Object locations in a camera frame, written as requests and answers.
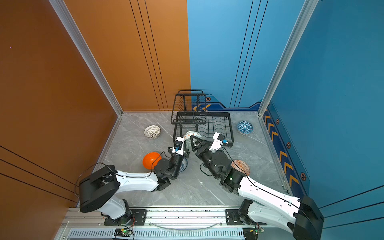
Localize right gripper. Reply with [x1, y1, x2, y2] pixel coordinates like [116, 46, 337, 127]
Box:
[191, 135, 223, 180]

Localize green patterned bowl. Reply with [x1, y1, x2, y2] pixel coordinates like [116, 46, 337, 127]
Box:
[184, 131, 202, 141]

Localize orange bowl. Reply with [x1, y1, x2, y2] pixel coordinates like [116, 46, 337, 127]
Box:
[142, 152, 162, 170]

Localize white lattice bowl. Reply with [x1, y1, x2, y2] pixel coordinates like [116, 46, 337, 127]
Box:
[144, 125, 161, 139]

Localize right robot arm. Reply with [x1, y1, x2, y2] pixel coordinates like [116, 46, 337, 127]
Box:
[190, 133, 325, 240]

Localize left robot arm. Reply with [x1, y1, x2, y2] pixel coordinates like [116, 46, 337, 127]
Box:
[79, 147, 189, 226]

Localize blue floral bowl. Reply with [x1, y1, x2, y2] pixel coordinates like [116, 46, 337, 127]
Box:
[179, 158, 188, 173]

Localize red patterned bowl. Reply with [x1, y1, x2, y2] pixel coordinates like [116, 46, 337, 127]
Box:
[232, 160, 251, 176]

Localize blue triangle pattern bowl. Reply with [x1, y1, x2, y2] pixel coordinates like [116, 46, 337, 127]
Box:
[237, 121, 254, 135]

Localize left green circuit board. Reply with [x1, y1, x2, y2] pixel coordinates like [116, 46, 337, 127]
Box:
[114, 228, 135, 240]

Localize green circuit board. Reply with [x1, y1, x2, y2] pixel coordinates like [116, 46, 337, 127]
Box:
[243, 226, 265, 240]
[114, 228, 135, 240]

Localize right green circuit board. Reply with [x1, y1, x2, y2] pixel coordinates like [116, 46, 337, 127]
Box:
[243, 226, 265, 240]

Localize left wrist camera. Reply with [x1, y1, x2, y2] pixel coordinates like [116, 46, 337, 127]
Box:
[172, 137, 185, 156]

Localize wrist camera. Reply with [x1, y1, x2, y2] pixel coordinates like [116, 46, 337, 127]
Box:
[172, 137, 185, 156]
[209, 132, 228, 153]

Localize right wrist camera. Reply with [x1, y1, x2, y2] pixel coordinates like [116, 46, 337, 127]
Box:
[209, 132, 228, 153]

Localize black wire dish rack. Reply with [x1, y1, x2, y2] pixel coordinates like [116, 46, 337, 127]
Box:
[171, 90, 235, 148]

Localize aluminium front rail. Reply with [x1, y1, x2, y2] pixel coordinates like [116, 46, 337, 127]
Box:
[61, 207, 244, 229]

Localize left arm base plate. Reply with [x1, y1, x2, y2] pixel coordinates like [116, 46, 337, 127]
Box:
[104, 209, 147, 226]

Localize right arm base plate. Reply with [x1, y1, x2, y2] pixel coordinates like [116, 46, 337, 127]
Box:
[225, 209, 267, 227]

